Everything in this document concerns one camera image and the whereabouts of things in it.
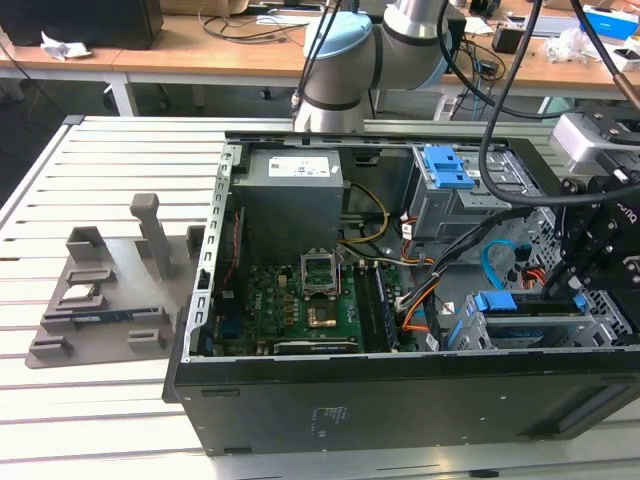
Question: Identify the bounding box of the thick black cable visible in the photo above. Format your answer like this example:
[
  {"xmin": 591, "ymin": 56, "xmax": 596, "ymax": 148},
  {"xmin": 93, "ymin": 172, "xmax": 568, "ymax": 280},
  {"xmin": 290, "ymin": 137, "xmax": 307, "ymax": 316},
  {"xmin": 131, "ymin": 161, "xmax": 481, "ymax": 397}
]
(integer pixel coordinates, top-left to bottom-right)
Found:
[{"xmin": 477, "ymin": 0, "xmax": 626, "ymax": 207}]

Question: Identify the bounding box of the grey optical drive cage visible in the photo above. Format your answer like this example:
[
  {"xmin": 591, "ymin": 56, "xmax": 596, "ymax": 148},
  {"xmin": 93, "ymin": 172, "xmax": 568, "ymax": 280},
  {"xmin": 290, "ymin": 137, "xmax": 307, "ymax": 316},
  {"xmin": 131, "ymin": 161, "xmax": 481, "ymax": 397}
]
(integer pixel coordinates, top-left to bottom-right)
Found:
[{"xmin": 409, "ymin": 145, "xmax": 544, "ymax": 241}]

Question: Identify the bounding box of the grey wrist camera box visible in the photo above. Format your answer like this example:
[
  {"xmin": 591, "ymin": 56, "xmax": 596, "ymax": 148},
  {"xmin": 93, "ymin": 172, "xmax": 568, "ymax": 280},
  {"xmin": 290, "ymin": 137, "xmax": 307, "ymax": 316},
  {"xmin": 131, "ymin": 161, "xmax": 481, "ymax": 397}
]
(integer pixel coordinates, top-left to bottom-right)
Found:
[{"xmin": 549, "ymin": 113, "xmax": 626, "ymax": 174}]

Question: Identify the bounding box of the wooden desk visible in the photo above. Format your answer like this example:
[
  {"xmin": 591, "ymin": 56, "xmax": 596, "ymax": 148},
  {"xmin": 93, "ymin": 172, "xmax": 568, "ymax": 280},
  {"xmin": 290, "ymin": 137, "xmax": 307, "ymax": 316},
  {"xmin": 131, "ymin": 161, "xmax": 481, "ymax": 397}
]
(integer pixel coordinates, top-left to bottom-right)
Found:
[{"xmin": 0, "ymin": 9, "xmax": 640, "ymax": 119}]

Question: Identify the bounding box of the blue wire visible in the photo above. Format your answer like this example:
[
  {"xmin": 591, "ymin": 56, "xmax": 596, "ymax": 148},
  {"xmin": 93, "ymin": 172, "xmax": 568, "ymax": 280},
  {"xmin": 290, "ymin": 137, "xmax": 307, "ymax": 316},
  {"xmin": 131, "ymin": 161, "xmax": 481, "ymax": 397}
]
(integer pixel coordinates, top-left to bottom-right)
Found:
[{"xmin": 479, "ymin": 238, "xmax": 531, "ymax": 291}]

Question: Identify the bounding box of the grey power supply unit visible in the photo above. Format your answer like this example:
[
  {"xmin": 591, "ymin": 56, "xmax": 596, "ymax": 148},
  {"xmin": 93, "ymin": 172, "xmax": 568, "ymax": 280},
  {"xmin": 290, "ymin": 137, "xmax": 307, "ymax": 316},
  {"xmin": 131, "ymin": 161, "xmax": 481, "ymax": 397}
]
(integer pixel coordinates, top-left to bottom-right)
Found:
[{"xmin": 229, "ymin": 152, "xmax": 346, "ymax": 251}]

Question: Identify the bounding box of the grey parts rack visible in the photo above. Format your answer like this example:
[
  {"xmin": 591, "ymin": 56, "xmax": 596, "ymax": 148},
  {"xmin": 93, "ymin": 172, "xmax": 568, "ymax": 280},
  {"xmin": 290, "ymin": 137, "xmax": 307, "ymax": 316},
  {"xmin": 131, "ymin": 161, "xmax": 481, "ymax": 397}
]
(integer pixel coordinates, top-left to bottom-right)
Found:
[{"xmin": 24, "ymin": 192, "xmax": 209, "ymax": 371}]

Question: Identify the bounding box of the black RAM slot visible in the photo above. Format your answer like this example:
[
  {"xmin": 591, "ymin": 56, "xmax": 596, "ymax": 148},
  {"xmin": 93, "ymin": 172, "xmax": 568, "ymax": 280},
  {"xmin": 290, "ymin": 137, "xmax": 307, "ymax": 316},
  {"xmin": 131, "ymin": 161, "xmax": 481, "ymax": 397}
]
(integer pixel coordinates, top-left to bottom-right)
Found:
[{"xmin": 354, "ymin": 264, "xmax": 389, "ymax": 351}]

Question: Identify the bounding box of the white power strip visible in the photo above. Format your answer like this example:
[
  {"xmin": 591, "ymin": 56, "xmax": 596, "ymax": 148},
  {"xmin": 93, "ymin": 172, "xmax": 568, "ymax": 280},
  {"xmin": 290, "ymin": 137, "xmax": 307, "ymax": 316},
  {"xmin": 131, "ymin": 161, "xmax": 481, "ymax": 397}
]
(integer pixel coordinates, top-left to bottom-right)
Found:
[{"xmin": 434, "ymin": 94, "xmax": 460, "ymax": 121}]

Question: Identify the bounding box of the black cable with copper end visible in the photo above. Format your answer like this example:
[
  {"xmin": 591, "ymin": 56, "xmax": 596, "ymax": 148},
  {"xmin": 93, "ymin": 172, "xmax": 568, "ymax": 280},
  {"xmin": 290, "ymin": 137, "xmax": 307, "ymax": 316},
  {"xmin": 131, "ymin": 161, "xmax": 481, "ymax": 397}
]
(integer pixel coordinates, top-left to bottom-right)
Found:
[{"xmin": 569, "ymin": 0, "xmax": 640, "ymax": 109}]

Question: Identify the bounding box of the orange power wire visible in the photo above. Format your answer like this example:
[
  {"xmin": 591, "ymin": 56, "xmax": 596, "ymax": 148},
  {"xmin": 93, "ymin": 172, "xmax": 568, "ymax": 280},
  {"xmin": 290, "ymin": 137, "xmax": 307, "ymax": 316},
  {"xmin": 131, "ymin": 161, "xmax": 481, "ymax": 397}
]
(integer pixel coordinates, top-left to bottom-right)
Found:
[{"xmin": 519, "ymin": 264, "xmax": 551, "ymax": 290}]

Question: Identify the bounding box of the CPU socket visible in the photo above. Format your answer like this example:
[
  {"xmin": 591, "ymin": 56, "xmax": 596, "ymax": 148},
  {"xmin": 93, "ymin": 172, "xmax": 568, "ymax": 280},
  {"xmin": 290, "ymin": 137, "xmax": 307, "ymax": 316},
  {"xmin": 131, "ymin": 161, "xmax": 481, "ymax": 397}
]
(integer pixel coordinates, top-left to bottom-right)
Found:
[{"xmin": 305, "ymin": 299, "xmax": 344, "ymax": 331}]

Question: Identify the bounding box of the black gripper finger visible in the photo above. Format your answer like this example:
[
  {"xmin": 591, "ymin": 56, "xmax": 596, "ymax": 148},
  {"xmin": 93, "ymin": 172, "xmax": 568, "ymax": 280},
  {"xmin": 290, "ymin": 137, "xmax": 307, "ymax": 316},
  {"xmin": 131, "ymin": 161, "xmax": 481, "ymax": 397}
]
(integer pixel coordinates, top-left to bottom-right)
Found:
[
  {"xmin": 547, "ymin": 175, "xmax": 614, "ymax": 289},
  {"xmin": 544, "ymin": 234, "xmax": 621, "ymax": 301}
]

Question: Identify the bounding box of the silver CPU chip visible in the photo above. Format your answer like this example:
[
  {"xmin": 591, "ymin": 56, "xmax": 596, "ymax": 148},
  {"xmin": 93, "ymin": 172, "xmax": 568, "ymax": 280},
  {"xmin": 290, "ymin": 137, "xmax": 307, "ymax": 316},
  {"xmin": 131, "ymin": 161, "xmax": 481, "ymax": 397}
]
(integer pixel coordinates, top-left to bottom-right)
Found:
[{"xmin": 60, "ymin": 285, "xmax": 99, "ymax": 304}]

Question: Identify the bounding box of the blue plastic drive latch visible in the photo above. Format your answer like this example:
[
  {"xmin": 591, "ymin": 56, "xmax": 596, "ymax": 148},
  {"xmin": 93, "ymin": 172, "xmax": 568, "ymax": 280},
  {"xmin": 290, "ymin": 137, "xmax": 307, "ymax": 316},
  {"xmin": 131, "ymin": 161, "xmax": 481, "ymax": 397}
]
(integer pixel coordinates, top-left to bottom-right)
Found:
[{"xmin": 422, "ymin": 144, "xmax": 476, "ymax": 190}]

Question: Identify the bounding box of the blue RAM stick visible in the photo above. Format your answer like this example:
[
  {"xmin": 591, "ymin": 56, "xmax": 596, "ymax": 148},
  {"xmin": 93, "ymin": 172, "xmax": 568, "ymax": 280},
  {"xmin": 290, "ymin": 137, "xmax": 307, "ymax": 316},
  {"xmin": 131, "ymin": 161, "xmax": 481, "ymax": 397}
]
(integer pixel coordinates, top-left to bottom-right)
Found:
[{"xmin": 44, "ymin": 309, "xmax": 136, "ymax": 324}]

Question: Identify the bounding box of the metal socket cover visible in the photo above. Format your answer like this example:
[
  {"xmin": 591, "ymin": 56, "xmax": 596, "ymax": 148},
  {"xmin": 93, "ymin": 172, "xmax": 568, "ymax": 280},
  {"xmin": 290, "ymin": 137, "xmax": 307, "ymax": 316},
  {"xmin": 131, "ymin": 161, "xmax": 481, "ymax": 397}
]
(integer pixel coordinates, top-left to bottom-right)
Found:
[{"xmin": 298, "ymin": 248, "xmax": 342, "ymax": 301}]

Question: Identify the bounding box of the large black box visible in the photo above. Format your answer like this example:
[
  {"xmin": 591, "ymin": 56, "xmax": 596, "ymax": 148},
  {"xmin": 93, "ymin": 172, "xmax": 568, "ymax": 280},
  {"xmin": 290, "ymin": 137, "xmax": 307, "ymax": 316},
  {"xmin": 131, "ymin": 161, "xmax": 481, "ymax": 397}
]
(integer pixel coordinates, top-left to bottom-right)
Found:
[{"xmin": 0, "ymin": 0, "xmax": 164, "ymax": 50}]

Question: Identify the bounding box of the yellow wire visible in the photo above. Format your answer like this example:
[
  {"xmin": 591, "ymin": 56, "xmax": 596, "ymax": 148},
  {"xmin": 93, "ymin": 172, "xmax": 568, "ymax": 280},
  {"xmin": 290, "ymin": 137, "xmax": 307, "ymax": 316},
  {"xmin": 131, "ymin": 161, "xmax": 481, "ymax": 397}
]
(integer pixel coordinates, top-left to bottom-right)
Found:
[{"xmin": 343, "ymin": 182, "xmax": 391, "ymax": 246}]

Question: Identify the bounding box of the grey tray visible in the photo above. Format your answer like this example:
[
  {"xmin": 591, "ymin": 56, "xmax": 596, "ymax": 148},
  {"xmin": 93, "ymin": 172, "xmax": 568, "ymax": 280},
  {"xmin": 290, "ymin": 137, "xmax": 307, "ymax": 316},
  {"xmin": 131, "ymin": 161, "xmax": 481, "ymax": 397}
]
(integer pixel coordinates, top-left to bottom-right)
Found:
[{"xmin": 527, "ymin": 14, "xmax": 581, "ymax": 39}]

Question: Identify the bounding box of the clear plastic bag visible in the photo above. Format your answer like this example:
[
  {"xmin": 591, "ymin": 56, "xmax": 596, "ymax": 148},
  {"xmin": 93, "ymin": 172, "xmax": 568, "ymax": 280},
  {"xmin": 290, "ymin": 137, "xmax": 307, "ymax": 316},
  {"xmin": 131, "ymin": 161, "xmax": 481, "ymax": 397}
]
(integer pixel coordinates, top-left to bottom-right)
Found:
[{"xmin": 542, "ymin": 27, "xmax": 609, "ymax": 64}]

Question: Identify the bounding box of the crumpled white paper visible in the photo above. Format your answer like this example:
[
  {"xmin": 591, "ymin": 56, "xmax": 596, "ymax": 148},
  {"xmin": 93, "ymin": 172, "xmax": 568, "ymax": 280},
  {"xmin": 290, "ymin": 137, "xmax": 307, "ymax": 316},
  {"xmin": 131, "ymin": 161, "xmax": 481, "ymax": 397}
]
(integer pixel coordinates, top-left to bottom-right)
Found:
[{"xmin": 40, "ymin": 30, "xmax": 92, "ymax": 61}]

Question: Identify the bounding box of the blue cardboard box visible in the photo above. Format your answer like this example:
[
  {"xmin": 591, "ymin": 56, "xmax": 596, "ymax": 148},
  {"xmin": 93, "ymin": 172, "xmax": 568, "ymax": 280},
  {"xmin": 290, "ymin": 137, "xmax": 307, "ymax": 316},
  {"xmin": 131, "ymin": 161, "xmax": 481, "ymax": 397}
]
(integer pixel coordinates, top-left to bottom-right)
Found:
[{"xmin": 582, "ymin": 4, "xmax": 640, "ymax": 41}]

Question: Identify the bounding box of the black cable bundle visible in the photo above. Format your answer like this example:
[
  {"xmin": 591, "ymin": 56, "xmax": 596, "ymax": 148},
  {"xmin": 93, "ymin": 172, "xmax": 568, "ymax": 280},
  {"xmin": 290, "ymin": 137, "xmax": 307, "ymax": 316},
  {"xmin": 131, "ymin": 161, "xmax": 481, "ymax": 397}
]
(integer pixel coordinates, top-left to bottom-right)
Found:
[{"xmin": 394, "ymin": 204, "xmax": 536, "ymax": 314}]

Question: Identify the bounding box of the green motherboard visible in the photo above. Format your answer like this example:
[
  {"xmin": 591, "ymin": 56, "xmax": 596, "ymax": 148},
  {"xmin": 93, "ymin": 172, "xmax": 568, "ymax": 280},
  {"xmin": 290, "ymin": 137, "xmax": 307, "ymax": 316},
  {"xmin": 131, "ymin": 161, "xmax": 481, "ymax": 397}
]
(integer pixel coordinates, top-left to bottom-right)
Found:
[{"xmin": 212, "ymin": 262, "xmax": 401, "ymax": 354}]

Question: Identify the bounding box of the black PC case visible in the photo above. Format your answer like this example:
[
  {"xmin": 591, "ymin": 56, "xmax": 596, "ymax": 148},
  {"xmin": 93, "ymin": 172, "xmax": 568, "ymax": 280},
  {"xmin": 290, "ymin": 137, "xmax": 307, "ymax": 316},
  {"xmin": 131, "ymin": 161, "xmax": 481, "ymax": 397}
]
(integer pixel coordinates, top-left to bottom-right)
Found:
[{"xmin": 162, "ymin": 130, "xmax": 640, "ymax": 459}]

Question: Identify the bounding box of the black graphics card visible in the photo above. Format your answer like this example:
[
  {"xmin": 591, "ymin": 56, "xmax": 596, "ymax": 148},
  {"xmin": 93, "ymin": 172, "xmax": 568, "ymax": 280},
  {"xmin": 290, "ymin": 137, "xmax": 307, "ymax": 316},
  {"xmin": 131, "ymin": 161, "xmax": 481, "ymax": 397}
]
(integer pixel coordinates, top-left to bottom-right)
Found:
[{"xmin": 272, "ymin": 337, "xmax": 361, "ymax": 355}]

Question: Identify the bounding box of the white box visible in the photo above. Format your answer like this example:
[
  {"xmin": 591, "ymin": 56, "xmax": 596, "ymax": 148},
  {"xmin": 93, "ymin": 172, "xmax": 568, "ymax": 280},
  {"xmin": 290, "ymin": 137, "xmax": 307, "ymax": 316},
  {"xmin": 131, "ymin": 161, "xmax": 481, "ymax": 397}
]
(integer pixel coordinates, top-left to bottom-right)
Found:
[{"xmin": 602, "ymin": 42, "xmax": 640, "ymax": 76}]

